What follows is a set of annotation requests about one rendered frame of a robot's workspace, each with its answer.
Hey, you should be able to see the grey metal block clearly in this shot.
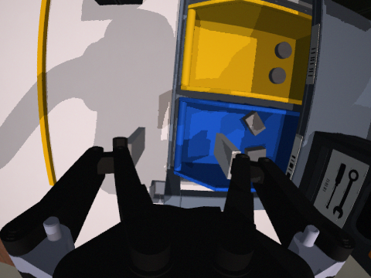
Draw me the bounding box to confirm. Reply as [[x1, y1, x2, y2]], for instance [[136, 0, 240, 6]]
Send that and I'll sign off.
[[242, 110, 266, 136], [244, 146, 266, 161]]

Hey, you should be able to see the grey open bin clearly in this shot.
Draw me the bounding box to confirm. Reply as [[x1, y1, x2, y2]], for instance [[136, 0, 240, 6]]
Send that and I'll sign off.
[[189, 0, 312, 16]]

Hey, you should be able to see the blue bin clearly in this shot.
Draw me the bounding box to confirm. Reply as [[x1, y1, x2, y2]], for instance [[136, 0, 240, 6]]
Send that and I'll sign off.
[[174, 97, 300, 192]]

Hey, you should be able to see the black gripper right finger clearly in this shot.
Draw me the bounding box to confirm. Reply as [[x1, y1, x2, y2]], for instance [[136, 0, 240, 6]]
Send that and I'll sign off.
[[213, 133, 356, 278]]

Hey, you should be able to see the dark grey disc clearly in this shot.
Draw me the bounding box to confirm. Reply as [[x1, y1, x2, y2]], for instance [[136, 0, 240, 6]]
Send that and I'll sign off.
[[274, 42, 292, 59], [269, 67, 286, 84]]

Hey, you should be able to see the yellow thin bar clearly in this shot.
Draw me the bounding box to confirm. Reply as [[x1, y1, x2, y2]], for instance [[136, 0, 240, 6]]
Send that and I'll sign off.
[[37, 0, 56, 185]]

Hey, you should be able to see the yellow open bin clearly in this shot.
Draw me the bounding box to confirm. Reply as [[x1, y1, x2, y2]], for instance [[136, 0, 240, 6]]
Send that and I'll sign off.
[[180, 0, 312, 105]]

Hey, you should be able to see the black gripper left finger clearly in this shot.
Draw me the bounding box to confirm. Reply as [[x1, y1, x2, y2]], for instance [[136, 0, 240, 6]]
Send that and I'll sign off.
[[0, 127, 172, 278]]

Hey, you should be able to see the grey metal shelf rack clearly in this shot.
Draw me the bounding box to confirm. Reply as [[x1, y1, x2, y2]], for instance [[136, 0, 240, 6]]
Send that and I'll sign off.
[[149, 0, 371, 211]]

